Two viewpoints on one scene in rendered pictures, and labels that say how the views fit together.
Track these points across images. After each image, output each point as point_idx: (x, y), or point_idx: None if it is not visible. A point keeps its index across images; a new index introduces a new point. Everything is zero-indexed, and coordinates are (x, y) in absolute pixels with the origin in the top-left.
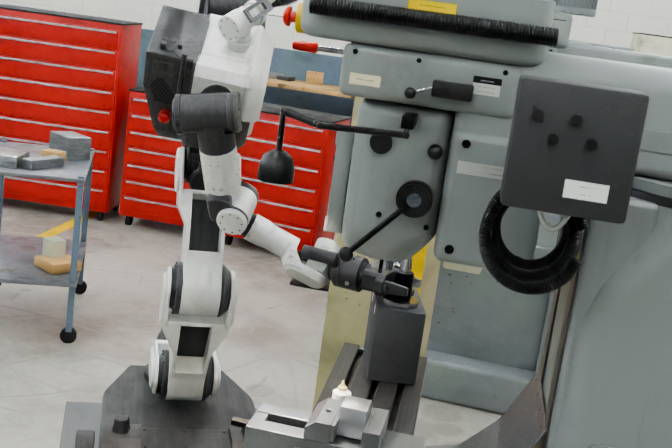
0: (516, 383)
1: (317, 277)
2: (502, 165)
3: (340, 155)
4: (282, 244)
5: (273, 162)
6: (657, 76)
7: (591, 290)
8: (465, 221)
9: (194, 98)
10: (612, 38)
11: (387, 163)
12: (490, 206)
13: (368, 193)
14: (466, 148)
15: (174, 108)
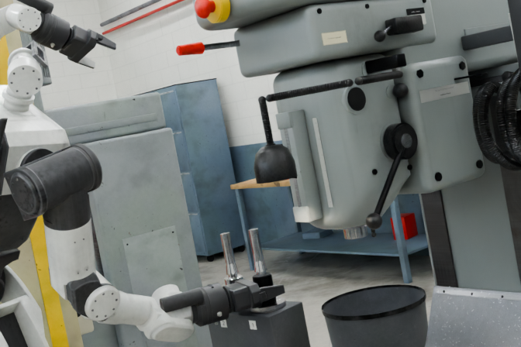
0: None
1: (190, 324)
2: (446, 84)
3: (298, 136)
4: (145, 307)
5: (283, 155)
6: None
7: None
8: (439, 145)
9: (46, 163)
10: None
11: (365, 118)
12: (512, 101)
13: (360, 154)
14: (420, 77)
15: (35, 181)
